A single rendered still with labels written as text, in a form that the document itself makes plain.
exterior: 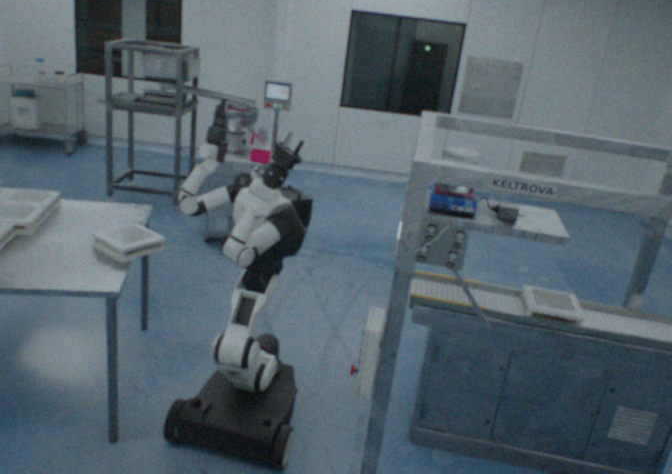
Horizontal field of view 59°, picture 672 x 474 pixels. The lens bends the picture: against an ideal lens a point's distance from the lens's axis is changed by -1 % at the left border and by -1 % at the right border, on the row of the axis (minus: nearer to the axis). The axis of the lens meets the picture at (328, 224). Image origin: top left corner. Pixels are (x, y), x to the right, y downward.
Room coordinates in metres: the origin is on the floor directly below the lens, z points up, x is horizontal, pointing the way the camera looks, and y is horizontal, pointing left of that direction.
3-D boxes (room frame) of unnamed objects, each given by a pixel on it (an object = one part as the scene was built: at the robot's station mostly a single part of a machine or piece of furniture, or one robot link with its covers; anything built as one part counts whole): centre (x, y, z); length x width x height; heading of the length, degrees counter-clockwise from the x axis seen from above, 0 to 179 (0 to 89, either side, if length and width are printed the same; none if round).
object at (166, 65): (5.50, 1.53, 0.75); 1.43 x 1.06 x 1.50; 90
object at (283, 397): (2.51, 0.30, 0.19); 0.64 x 0.52 x 0.33; 169
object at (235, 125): (5.02, 0.81, 0.95); 0.49 x 0.36 x 0.37; 90
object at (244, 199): (2.57, 0.26, 1.08); 0.34 x 0.30 x 0.36; 33
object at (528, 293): (2.49, -1.07, 0.88); 0.25 x 0.24 x 0.02; 171
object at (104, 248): (2.64, 0.95, 0.83); 0.24 x 0.24 x 0.02; 54
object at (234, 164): (4.97, 0.77, 0.38); 0.63 x 0.57 x 0.76; 90
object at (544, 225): (2.55, -0.72, 1.24); 0.62 x 0.38 x 0.04; 82
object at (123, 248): (2.64, 0.95, 0.88); 0.25 x 0.24 x 0.02; 144
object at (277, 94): (5.11, 0.56, 1.07); 0.23 x 0.10 x 0.62; 90
